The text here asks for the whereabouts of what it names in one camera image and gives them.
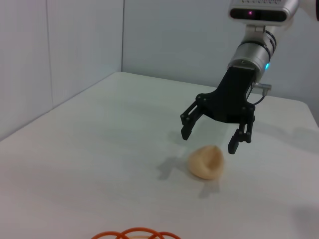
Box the orange wire basket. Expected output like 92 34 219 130
91 227 184 239

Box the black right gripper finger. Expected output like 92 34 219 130
179 98 205 141
227 107 256 155

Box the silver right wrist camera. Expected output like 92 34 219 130
228 0 299 26

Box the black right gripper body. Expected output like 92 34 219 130
195 66 257 124

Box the grey right gripper cable connector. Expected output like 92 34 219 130
248 81 273 107

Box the round beige bread bun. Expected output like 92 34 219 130
187 145 226 181

